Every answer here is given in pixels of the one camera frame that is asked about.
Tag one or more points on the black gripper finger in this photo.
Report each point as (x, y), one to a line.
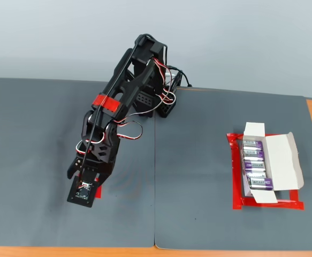
(72, 170)
(101, 182)

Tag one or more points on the purple silver battery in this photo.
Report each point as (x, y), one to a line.
(261, 183)
(256, 174)
(253, 145)
(254, 155)
(254, 166)

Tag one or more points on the white cardboard box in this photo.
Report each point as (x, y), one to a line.
(281, 160)

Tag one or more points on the red tape patch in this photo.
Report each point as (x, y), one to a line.
(99, 193)

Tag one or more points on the grey table mat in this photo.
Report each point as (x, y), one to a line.
(24, 160)
(198, 174)

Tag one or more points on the red tape band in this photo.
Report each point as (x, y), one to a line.
(106, 103)

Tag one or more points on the black gripper camera module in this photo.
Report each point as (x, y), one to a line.
(82, 192)

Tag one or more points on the red tape frame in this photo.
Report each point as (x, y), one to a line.
(236, 187)

